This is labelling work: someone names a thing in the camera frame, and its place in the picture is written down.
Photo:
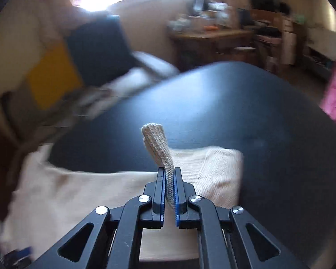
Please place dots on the cream knit sweater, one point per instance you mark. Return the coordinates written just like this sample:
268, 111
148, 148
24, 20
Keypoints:
72, 199

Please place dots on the yellow cushion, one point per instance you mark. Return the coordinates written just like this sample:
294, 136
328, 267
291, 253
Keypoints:
54, 78

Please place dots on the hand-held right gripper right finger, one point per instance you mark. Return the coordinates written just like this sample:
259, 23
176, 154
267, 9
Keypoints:
178, 210

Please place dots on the white narrow cabinet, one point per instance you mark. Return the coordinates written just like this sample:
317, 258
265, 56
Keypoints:
288, 39

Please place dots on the wooden desk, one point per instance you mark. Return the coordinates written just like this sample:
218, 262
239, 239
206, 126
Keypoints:
210, 42

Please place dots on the white round stool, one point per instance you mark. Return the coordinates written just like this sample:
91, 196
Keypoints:
245, 52

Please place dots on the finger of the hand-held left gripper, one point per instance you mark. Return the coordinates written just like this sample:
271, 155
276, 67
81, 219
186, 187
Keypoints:
22, 253

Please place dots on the grey cushion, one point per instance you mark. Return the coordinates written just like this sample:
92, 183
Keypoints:
19, 112

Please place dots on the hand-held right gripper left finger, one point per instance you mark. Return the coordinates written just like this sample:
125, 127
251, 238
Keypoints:
162, 201

